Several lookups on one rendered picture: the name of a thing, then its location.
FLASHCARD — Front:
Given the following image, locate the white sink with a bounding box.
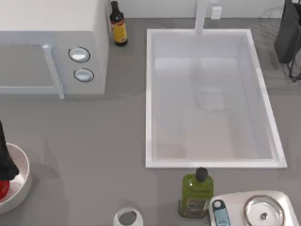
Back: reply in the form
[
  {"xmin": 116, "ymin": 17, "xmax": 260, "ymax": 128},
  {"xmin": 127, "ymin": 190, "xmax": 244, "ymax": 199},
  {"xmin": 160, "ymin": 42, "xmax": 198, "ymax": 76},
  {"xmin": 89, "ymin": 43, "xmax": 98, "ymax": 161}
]
[{"xmin": 144, "ymin": 28, "xmax": 288, "ymax": 170}]

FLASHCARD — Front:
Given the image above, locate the small round microwave knob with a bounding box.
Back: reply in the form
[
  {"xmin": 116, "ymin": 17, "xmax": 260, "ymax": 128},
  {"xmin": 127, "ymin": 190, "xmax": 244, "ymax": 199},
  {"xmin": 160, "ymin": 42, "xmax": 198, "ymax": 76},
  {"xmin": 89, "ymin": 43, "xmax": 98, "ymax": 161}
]
[{"xmin": 73, "ymin": 67, "xmax": 95, "ymax": 83}]

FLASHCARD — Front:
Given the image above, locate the dark brown sauce bottle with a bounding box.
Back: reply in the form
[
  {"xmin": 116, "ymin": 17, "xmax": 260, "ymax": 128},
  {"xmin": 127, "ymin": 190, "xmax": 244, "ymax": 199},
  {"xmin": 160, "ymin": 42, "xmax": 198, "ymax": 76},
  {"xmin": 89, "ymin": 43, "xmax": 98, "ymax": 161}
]
[{"xmin": 109, "ymin": 0, "xmax": 128, "ymax": 47}]

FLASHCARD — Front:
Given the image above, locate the large round microwave knob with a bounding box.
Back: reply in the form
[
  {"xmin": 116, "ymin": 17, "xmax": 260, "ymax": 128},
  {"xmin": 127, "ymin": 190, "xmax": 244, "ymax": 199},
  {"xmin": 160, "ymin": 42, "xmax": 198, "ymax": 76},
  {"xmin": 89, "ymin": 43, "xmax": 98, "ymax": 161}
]
[{"xmin": 68, "ymin": 46, "xmax": 91, "ymax": 64}]

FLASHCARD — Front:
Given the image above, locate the green bottle with black cap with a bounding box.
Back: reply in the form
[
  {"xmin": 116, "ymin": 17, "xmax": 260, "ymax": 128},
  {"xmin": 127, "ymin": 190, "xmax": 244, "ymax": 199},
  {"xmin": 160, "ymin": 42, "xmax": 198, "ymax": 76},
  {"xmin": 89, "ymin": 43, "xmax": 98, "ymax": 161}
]
[{"xmin": 178, "ymin": 167, "xmax": 215, "ymax": 219}]

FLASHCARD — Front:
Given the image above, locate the pale microwave oven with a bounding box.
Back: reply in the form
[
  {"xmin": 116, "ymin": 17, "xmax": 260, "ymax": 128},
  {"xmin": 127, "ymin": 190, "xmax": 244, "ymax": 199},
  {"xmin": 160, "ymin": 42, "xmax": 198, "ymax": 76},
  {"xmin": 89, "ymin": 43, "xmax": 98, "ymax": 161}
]
[{"xmin": 0, "ymin": 0, "xmax": 111, "ymax": 100}]

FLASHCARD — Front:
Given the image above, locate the white round cup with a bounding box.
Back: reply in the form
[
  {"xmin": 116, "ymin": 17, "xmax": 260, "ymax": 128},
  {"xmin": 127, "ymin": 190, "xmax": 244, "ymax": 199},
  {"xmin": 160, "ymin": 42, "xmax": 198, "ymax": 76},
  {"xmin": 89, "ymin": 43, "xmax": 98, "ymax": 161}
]
[{"xmin": 112, "ymin": 206, "xmax": 144, "ymax": 226}]

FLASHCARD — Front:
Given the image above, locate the tall white tap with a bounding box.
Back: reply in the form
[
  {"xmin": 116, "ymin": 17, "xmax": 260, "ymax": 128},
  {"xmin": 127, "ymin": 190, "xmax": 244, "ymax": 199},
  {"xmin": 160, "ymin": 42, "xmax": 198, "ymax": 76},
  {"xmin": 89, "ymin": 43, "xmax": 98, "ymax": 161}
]
[{"xmin": 194, "ymin": 0, "xmax": 208, "ymax": 36}]

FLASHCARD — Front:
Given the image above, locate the white bowl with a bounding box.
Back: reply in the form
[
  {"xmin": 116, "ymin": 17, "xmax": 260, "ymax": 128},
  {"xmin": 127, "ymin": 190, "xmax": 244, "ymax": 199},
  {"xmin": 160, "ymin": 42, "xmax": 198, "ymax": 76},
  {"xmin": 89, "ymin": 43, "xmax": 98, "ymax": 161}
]
[{"xmin": 0, "ymin": 143, "xmax": 32, "ymax": 215}]

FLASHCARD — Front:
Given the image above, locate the steel scale plate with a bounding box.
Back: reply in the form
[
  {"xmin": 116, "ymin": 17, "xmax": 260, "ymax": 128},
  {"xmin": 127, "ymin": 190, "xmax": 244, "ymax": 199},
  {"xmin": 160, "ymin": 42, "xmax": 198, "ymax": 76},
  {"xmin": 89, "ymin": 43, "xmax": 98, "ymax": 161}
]
[{"xmin": 243, "ymin": 195, "xmax": 287, "ymax": 226}]

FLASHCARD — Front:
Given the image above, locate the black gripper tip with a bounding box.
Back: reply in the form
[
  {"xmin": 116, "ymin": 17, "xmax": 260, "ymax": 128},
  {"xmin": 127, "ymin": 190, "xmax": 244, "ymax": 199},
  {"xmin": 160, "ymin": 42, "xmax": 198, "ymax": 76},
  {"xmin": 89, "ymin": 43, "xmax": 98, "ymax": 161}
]
[{"xmin": 0, "ymin": 120, "xmax": 20, "ymax": 182}]

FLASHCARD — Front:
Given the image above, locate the red object in bowl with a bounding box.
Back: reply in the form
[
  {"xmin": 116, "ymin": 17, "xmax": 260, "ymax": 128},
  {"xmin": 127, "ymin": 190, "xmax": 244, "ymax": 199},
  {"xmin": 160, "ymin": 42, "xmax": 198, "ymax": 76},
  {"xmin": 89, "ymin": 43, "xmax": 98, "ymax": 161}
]
[{"xmin": 0, "ymin": 180, "xmax": 10, "ymax": 203}]

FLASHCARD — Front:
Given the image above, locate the white kitchen scale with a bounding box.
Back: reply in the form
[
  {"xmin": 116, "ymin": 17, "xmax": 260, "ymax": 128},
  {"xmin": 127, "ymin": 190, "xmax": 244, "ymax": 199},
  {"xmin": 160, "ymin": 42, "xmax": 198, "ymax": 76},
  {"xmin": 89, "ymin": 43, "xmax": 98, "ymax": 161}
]
[{"xmin": 207, "ymin": 190, "xmax": 301, "ymax": 226}]

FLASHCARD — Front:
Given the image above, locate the microwave door handle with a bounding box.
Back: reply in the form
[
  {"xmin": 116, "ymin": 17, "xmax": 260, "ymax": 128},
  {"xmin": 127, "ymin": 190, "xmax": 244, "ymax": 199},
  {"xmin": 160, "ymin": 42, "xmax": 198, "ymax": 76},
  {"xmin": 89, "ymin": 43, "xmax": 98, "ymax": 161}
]
[{"xmin": 42, "ymin": 44, "xmax": 65, "ymax": 99}]

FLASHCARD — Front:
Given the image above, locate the white wall socket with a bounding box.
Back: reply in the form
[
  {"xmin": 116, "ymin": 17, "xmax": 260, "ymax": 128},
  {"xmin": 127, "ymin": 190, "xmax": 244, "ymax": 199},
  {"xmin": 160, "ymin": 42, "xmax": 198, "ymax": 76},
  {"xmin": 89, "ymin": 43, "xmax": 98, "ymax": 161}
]
[{"xmin": 211, "ymin": 6, "xmax": 222, "ymax": 20}]

